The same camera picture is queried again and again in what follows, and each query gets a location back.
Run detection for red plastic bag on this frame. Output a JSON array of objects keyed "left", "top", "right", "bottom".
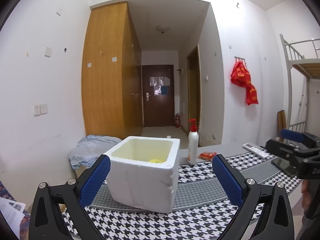
[
  {"left": 245, "top": 84, "right": 259, "bottom": 106},
  {"left": 230, "top": 60, "right": 252, "bottom": 88}
]

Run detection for white paper notice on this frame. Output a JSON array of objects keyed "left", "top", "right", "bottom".
[{"left": 149, "top": 76, "right": 170, "bottom": 87}]

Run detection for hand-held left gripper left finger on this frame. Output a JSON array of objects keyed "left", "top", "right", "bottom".
[{"left": 28, "top": 154, "right": 112, "bottom": 240}]

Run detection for person's dark clothing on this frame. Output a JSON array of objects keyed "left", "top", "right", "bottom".
[{"left": 299, "top": 180, "right": 320, "bottom": 240}]

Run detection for red snack packet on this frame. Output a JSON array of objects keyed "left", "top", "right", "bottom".
[{"left": 198, "top": 151, "right": 217, "bottom": 161}]

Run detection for wooden boards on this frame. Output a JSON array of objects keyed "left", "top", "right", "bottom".
[{"left": 276, "top": 110, "right": 286, "bottom": 138}]

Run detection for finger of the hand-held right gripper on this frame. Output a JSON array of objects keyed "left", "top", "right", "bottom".
[
  {"left": 280, "top": 129, "right": 320, "bottom": 148},
  {"left": 265, "top": 140, "right": 304, "bottom": 160}
]

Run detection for black smartphone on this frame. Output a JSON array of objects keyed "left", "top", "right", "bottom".
[{"left": 271, "top": 158, "right": 298, "bottom": 178}]

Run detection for houndstooth tablecloth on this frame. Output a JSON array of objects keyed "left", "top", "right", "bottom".
[{"left": 61, "top": 140, "right": 304, "bottom": 240}]

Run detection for wooden side door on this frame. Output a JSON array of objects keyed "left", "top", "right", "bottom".
[{"left": 186, "top": 44, "right": 202, "bottom": 135}]

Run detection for printed paper sheets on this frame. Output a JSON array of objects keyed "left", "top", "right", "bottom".
[{"left": 0, "top": 196, "right": 27, "bottom": 235}]

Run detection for light blue crumpled cloth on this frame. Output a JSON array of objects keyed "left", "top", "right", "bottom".
[{"left": 69, "top": 134, "right": 123, "bottom": 170}]

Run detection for white foam box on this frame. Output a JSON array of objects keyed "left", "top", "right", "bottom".
[{"left": 104, "top": 136, "right": 181, "bottom": 214}]

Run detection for white bed curtain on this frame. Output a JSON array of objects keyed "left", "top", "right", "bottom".
[{"left": 297, "top": 76, "right": 308, "bottom": 123}]

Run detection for person's right hand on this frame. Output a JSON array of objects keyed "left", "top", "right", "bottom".
[{"left": 301, "top": 179, "right": 312, "bottom": 209}]

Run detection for white remote control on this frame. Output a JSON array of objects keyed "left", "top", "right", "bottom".
[{"left": 242, "top": 143, "right": 272, "bottom": 158}]

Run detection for wooden wardrobe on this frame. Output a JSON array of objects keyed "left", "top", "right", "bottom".
[{"left": 82, "top": 1, "right": 143, "bottom": 140}]

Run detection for white lotion bottle red pump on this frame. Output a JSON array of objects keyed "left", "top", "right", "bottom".
[{"left": 187, "top": 119, "right": 199, "bottom": 165}]

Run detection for metal bunk bed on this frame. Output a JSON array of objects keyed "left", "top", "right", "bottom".
[{"left": 279, "top": 34, "right": 320, "bottom": 143}]

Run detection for dark brown door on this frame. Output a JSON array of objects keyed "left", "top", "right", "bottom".
[{"left": 142, "top": 64, "right": 175, "bottom": 127}]

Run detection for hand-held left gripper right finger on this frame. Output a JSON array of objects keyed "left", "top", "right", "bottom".
[{"left": 212, "top": 154, "right": 295, "bottom": 240}]

